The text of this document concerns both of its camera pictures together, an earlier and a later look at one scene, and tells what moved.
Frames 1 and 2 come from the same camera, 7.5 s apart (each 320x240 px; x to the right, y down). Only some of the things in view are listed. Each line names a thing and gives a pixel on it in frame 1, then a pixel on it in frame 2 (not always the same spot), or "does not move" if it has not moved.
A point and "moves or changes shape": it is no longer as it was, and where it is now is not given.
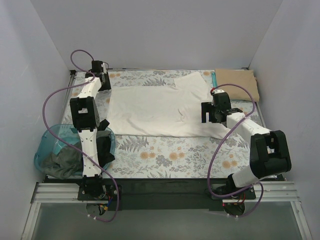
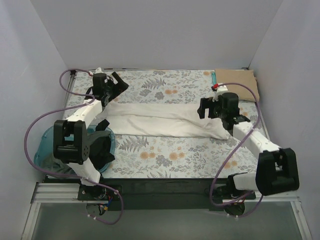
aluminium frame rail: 67,192 does not move
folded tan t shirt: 245,78 does not move
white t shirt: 165,111 moves or changes shape
